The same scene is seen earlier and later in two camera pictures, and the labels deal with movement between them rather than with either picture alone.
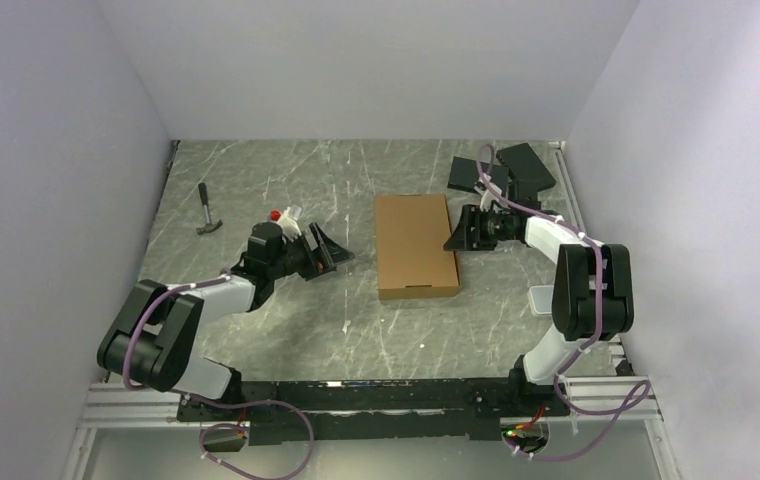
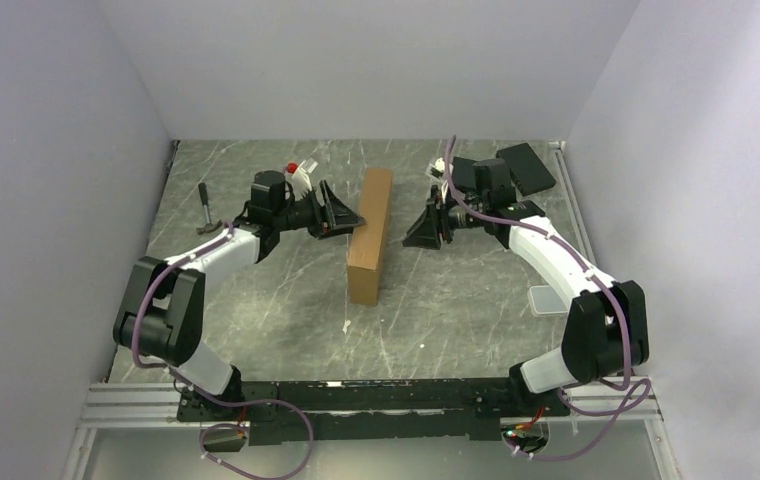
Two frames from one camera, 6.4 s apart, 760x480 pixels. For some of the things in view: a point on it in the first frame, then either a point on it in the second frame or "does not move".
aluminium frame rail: (115, 405) does not move
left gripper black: (333, 253) to (343, 218)
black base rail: (457, 409) does not move
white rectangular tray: (540, 299) does not move
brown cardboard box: (411, 233) to (367, 245)
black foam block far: (525, 167) does not move
